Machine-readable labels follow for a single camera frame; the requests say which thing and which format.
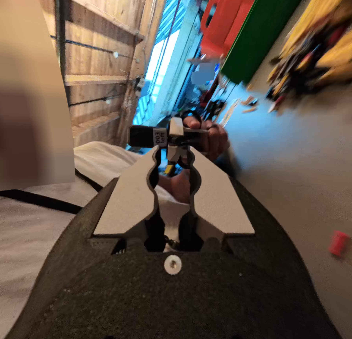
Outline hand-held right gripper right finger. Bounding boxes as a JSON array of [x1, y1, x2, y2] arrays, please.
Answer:
[[178, 147, 255, 253]]

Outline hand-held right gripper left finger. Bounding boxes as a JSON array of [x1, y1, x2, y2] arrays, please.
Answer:
[[93, 146, 166, 253]]

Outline yellow toy brick car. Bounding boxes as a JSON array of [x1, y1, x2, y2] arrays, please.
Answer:
[[265, 0, 352, 114]]

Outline person's left hand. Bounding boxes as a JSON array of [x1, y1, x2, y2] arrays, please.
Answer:
[[183, 115, 230, 161]]

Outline person's white shirt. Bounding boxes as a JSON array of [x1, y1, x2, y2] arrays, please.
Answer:
[[0, 141, 193, 326]]

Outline red storage bin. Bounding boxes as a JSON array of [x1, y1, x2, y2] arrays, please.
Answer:
[[199, 0, 259, 59]]

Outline scattered small brick pieces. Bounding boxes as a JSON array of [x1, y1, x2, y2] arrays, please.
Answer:
[[328, 230, 350, 259]]

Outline green storage bin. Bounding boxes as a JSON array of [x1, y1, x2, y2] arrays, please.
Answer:
[[220, 0, 311, 85]]

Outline black lanyard strap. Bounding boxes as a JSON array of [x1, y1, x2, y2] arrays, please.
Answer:
[[0, 168, 103, 215]]

